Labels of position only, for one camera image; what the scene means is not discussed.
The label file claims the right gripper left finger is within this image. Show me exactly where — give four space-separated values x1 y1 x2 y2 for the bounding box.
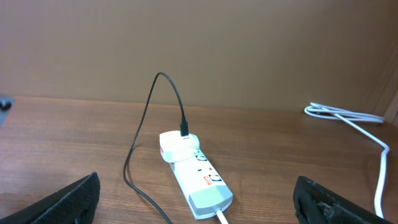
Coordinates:
1 172 100 224

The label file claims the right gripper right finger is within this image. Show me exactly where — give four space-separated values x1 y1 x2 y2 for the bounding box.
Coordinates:
293 176 392 224

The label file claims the black USB charging cable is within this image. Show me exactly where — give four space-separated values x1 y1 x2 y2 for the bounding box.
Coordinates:
123 72 190 224

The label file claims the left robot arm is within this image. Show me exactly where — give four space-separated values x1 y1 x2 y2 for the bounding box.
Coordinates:
0 95 14 126

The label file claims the white charger adapter plug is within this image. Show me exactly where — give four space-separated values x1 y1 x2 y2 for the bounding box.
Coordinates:
159 131 200 163

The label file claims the white power strip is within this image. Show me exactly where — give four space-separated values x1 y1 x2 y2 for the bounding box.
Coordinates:
170 150 233 220

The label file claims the white power strip cord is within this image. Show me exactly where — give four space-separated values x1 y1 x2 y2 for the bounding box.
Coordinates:
215 101 391 224

